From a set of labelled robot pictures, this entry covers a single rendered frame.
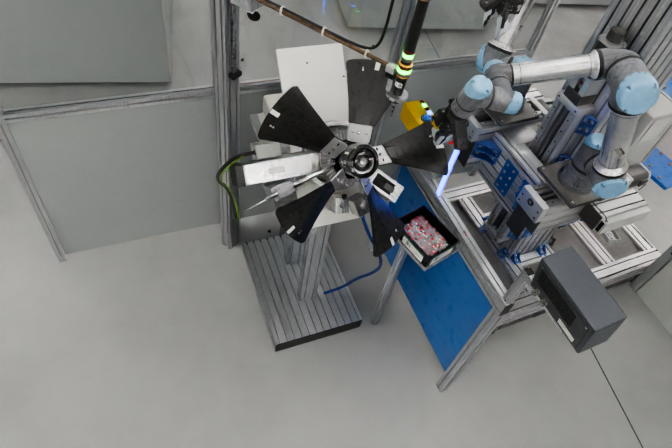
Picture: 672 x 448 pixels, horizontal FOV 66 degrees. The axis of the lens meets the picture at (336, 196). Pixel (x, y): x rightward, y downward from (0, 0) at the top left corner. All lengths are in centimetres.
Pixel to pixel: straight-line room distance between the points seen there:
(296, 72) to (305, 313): 127
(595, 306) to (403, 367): 130
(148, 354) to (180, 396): 26
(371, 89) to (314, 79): 26
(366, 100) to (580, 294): 92
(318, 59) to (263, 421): 160
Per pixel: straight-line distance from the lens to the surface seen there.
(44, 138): 247
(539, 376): 303
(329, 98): 204
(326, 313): 273
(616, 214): 247
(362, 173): 180
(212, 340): 274
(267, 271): 283
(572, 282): 172
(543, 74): 189
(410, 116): 230
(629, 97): 184
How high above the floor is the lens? 247
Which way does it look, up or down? 48 degrees down
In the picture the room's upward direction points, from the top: 12 degrees clockwise
